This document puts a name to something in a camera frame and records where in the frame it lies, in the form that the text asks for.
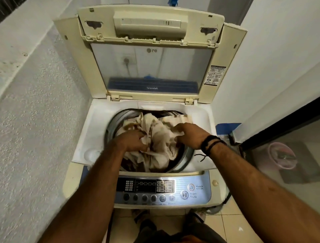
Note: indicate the person's right hand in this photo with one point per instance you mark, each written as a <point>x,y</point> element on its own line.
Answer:
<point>195,135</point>

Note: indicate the black white warning sticker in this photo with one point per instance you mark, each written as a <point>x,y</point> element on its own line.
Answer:
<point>215,75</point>

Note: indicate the person's right sandal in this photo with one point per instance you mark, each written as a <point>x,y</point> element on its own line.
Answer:
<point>197,216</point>

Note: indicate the white round laundry hamper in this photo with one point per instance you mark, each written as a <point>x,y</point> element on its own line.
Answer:
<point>215,210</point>

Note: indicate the cream clothes piece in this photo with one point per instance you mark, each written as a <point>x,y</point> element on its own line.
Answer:
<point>160,140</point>

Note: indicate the blue water tap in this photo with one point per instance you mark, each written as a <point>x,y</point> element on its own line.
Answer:
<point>173,2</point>

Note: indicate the person's left hand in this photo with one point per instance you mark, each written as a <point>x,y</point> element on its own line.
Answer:
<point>131,141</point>

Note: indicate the person's right forearm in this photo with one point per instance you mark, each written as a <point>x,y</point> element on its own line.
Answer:
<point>262,190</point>

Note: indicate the grey floor mat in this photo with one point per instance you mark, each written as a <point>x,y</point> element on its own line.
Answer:
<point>307,170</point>

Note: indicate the person's sandal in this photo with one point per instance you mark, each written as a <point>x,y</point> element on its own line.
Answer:
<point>197,216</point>
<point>142,216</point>

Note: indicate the pink plastic bucket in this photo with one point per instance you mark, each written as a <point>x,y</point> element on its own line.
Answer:
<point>277,152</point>

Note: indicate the washing machine glass lid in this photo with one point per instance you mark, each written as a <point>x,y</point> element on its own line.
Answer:
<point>150,65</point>

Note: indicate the black wrist band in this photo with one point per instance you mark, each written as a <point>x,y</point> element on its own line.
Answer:
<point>211,142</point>

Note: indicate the white window safety net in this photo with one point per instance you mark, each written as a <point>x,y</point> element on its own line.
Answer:
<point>7,7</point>

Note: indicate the person's orange shirt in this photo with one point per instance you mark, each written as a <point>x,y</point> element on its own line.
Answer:
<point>190,239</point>

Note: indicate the black power plug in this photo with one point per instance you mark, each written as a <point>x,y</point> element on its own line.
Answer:
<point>126,61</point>

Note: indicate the white and blue washing machine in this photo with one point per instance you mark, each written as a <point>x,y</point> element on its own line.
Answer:
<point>95,130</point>

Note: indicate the person's left sandal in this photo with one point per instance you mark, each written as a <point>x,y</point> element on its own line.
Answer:
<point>142,216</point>

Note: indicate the person's left forearm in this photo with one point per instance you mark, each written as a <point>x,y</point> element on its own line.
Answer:
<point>87,200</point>

